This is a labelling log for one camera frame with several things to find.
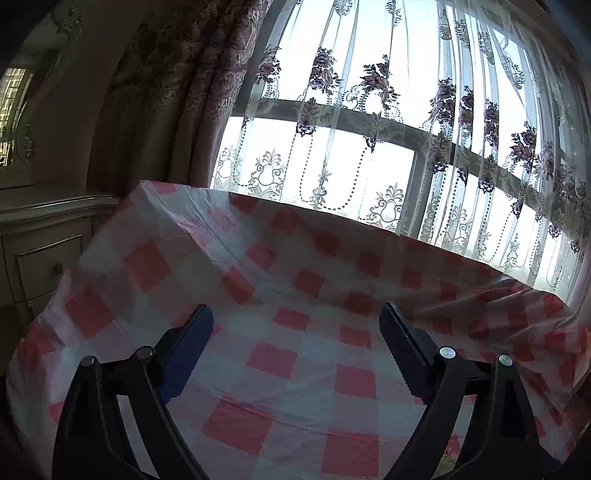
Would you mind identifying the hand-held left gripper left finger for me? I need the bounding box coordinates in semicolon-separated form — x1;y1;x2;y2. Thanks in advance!
52;303;215;480

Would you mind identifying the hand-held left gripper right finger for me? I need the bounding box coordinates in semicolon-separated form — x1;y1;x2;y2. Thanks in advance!
379;301;550;480

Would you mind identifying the red white checkered tablecloth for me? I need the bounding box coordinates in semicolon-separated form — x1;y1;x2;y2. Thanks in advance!
7;180;591;480

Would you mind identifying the cream cabinet with drawers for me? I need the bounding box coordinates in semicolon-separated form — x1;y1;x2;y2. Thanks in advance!
0;187;121;374

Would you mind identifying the sheer embroidered lace curtain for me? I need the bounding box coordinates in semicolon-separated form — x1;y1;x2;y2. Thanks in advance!
210;0;591;296

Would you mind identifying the brown patterned curtain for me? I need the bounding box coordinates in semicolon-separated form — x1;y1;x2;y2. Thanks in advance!
88;0;301;190

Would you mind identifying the ornate framed mirror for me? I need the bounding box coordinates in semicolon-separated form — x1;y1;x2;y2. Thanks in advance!
0;0;86;188

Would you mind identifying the window with grey frame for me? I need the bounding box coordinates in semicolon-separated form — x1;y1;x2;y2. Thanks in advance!
210;0;591;296

